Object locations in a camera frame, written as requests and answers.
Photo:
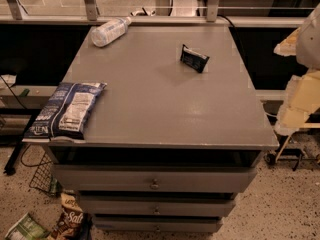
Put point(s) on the brown snack bag on floor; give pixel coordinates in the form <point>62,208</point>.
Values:
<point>69,224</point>

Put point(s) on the grey drawer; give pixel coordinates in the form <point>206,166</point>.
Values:
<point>144,179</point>
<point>143,204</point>
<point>158,223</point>

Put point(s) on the middle grey drawer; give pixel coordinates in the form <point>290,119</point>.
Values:
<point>143,204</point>

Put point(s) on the bottom grey drawer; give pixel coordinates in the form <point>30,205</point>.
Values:
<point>158,223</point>

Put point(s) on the clear plastic water bottle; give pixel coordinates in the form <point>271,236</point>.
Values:
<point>110,31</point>

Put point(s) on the grey drawer cabinet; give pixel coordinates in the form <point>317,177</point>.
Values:
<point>158,112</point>

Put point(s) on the green snack bag on floor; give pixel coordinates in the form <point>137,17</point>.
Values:
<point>26,228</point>

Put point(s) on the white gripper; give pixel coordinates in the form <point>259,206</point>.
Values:
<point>310,45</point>

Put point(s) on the metal railing frame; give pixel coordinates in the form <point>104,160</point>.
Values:
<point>243,13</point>

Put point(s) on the black wire basket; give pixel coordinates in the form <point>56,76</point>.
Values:
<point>43,180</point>

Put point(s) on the top grey drawer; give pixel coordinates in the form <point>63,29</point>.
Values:
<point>144,179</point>

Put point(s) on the dark blue rxbar wrapper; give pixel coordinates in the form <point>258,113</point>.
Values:
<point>193,59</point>

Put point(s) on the blue chip bag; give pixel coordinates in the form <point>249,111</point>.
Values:
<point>66,113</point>

